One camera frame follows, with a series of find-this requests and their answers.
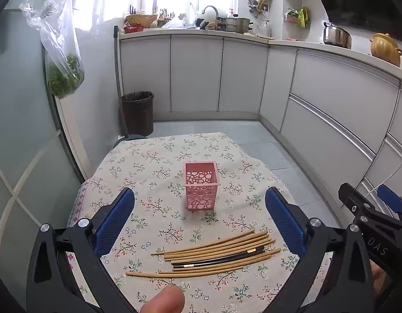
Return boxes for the wicker basket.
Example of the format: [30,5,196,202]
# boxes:
[125,14,158,27]

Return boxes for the plastic bag of greens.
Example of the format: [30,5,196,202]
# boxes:
[18,0,86,100]

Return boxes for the chrome faucet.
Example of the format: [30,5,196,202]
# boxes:
[202,5,219,23]

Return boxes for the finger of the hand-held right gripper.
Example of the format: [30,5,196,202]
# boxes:
[338,183,373,218]
[376,184,402,216]

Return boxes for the pink perforated plastic basket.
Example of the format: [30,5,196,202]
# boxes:
[183,161,220,212]

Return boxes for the white kettle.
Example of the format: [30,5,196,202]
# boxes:
[194,10,218,28]

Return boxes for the dark blue round object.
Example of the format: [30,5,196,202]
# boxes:
[113,134,147,149]

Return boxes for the black chopstick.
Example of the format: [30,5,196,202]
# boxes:
[172,246,267,266]
[173,250,272,270]

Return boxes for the person's right hand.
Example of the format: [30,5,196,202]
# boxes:
[371,263,393,302]

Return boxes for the white cable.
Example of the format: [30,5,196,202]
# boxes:
[365,147,402,199]

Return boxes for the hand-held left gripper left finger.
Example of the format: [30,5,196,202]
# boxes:
[26,187,136,313]

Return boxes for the dark brown trash bin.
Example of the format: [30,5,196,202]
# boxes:
[121,91,155,137]

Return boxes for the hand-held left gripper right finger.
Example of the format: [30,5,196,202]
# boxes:
[263,186,374,313]

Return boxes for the frosted glass sliding door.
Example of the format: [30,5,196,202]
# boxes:
[0,7,87,313]

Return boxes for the stainless steel lidded pot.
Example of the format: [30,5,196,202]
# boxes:
[323,22,352,49]

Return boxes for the steel steamer pot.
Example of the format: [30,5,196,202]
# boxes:
[217,17,254,34]

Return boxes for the packets in wall rack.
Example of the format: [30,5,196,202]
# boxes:
[284,6,310,28]

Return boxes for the windowsill plants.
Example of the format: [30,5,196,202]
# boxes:
[153,7,177,27]

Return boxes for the yellow clay pot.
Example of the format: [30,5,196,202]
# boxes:
[370,33,402,67]

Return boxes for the group of wooden chopsticks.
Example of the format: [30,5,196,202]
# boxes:
[125,229,282,279]

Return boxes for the floral tablecloth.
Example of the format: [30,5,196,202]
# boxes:
[67,132,333,313]

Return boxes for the person's left hand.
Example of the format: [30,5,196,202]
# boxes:
[139,284,186,313]

